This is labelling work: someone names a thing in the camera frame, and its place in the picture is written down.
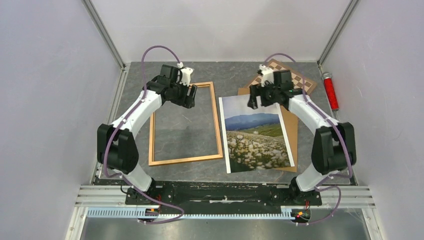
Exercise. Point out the wooden picture frame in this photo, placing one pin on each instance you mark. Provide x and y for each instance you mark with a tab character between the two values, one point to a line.
180	135

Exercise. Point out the landscape photo print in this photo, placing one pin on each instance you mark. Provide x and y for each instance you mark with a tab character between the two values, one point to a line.
255	134

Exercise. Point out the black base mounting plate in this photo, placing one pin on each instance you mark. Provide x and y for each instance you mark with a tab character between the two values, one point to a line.
227	197

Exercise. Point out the white toothed cable rail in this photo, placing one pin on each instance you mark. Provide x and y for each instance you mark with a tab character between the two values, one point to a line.
145	213

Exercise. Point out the left corner aluminium post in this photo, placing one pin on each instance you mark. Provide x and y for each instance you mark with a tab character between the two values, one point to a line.
100	26

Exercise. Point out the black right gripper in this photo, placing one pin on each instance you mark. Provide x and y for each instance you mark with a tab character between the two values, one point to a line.
255	91

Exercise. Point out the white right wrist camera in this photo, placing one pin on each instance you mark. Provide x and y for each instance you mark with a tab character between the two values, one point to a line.
267	75

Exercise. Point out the wooden chessboard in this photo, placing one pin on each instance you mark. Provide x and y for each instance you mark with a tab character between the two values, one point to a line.
299	80

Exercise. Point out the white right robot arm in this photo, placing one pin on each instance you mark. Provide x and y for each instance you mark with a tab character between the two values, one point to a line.
333	151

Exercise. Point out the brown backing board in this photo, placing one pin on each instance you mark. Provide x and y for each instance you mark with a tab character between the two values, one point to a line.
291	132

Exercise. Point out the aluminium table edge rail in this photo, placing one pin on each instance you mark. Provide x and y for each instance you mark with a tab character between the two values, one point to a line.
346	196

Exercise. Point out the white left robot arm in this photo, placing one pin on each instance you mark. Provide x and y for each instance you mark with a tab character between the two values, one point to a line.
116	146

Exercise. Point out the corner aluminium post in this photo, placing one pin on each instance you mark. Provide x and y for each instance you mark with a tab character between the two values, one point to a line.
349	10
100	26

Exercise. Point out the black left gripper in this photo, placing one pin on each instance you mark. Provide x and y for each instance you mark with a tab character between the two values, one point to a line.
187	101

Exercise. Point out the right corner aluminium post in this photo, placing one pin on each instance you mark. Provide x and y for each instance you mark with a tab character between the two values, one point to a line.
349	10

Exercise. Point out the red cylinder tool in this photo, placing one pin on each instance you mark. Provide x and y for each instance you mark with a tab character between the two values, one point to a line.
330	91

